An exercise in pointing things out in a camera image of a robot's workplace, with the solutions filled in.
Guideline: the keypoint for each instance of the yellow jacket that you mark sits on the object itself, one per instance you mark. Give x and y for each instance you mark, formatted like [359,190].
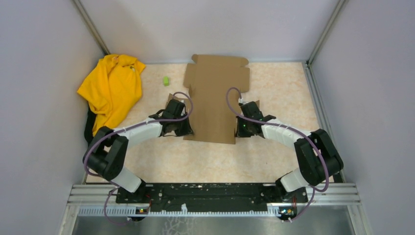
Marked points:
[111,89]

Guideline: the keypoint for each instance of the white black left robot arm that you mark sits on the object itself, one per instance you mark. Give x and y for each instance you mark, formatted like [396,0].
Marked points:
[107,151]

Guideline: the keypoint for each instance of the black cloth under jacket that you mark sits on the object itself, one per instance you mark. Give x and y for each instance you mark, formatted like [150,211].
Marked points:
[88,130]

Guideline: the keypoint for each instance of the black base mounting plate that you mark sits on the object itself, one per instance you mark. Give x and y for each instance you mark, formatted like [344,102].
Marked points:
[210,197]

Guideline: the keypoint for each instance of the aluminium corner post left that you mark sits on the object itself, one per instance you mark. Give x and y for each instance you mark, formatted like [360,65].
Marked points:
[92,29]

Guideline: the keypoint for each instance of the aluminium front frame rail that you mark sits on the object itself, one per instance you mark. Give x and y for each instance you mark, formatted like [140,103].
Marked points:
[100,199]

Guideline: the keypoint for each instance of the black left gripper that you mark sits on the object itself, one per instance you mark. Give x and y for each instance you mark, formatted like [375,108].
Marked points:
[187,130]

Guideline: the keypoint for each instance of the brown cardboard box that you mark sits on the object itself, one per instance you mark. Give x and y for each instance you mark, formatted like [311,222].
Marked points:
[214,83]

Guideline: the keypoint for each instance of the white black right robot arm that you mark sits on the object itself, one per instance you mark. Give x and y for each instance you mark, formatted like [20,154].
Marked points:
[317,157]

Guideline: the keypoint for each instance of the small green block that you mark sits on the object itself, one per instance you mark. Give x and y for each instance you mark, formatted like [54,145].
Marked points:
[166,81]

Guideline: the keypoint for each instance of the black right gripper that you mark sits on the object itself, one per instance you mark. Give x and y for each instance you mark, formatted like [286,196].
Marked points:
[240,133]

